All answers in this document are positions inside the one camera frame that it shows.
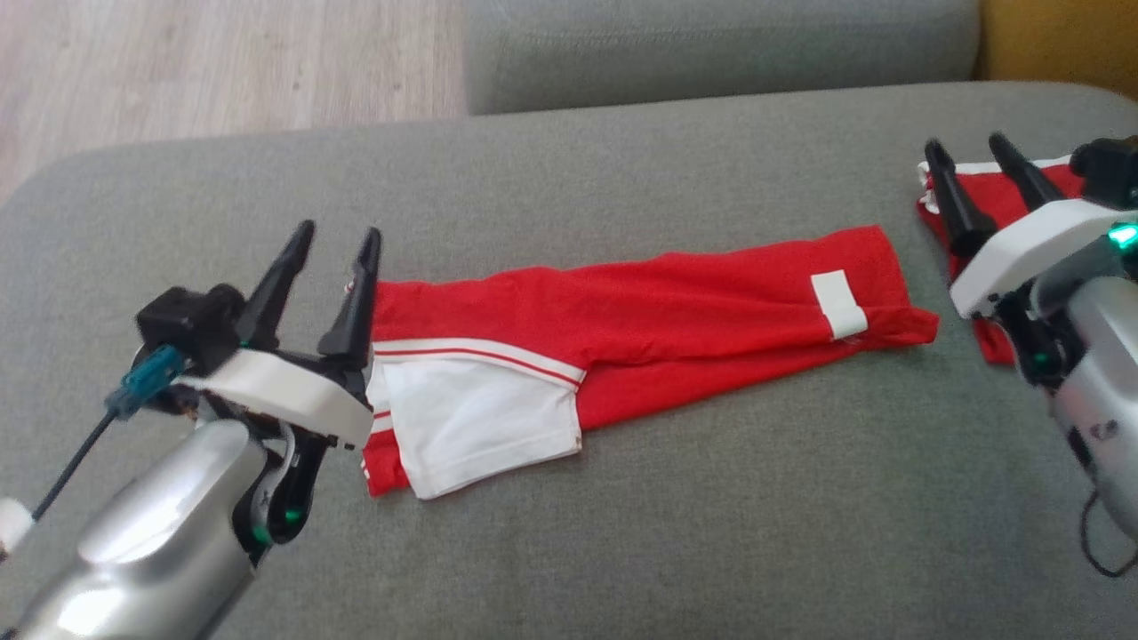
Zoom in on red Bulls basketball jersey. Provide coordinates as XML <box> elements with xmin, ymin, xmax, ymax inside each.
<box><xmin>359</xmin><ymin>224</ymin><xmax>942</xmax><ymax>500</ymax></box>

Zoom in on left camera cable blue plug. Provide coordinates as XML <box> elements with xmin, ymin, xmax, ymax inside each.
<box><xmin>30</xmin><ymin>344</ymin><xmax>188</xmax><ymax>523</ymax></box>

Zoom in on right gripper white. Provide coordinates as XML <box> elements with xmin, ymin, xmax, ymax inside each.
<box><xmin>922</xmin><ymin>132</ymin><xmax>1138</xmax><ymax>388</ymax></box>

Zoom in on red Bulls basketball shorts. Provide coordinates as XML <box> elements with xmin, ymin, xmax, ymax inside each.
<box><xmin>916</xmin><ymin>155</ymin><xmax>1091</xmax><ymax>366</ymax></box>

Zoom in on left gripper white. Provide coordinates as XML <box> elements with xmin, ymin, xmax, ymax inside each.
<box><xmin>172</xmin><ymin>219</ymin><xmax>384</xmax><ymax>547</ymax></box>

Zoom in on grey fabric sofa seat cushion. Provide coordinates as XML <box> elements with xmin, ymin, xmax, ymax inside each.
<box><xmin>0</xmin><ymin>80</ymin><xmax>1138</xmax><ymax>640</ymax></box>

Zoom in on yellow sofa back cushion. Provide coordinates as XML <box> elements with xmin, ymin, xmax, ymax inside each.
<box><xmin>973</xmin><ymin>0</ymin><xmax>1138</xmax><ymax>101</ymax></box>

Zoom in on grey fabric sofa side cushion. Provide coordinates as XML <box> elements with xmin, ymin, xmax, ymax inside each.
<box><xmin>461</xmin><ymin>0</ymin><xmax>982</xmax><ymax>116</ymax></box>

